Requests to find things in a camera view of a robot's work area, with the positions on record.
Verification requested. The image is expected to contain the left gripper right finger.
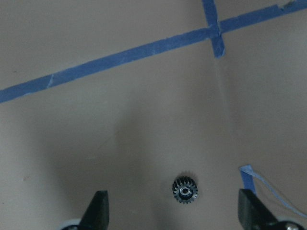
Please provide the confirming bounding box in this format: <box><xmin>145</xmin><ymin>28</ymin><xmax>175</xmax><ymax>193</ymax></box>
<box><xmin>238</xmin><ymin>189</ymin><xmax>285</xmax><ymax>230</ymax></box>

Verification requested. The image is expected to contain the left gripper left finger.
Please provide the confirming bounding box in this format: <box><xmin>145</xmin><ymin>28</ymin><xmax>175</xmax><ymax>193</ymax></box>
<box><xmin>77</xmin><ymin>191</ymin><xmax>109</xmax><ymax>230</ymax></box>

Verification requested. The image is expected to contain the small black bearing gear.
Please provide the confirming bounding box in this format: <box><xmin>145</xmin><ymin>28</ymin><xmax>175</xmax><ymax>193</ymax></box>
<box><xmin>172</xmin><ymin>172</ymin><xmax>199</xmax><ymax>205</ymax></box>

